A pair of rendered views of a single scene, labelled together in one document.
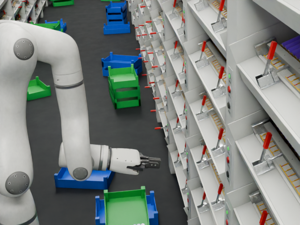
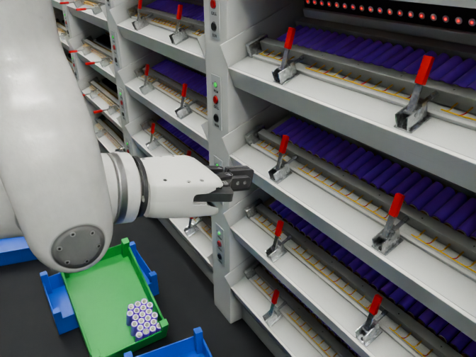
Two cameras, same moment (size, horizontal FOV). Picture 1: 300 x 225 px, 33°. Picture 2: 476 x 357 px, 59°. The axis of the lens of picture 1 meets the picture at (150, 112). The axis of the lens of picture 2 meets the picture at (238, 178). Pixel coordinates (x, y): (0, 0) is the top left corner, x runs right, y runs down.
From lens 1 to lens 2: 119 cm
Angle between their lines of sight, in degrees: 26
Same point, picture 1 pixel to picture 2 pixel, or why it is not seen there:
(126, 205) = (102, 275)
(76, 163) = (62, 214)
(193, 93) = (235, 44)
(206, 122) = (304, 82)
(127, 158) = (189, 175)
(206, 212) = (284, 258)
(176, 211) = (173, 263)
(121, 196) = not seen: hidden behind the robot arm
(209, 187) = (328, 210)
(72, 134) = (25, 108)
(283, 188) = not seen: outside the picture
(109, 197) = not seen: hidden behind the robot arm
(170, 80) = (127, 72)
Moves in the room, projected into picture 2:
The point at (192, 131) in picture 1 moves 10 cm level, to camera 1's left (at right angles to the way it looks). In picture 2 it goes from (232, 122) to (190, 130)
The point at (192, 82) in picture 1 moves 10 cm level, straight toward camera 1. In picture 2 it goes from (234, 22) to (256, 30)
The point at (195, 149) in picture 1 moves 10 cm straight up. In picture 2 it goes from (241, 154) to (241, 111)
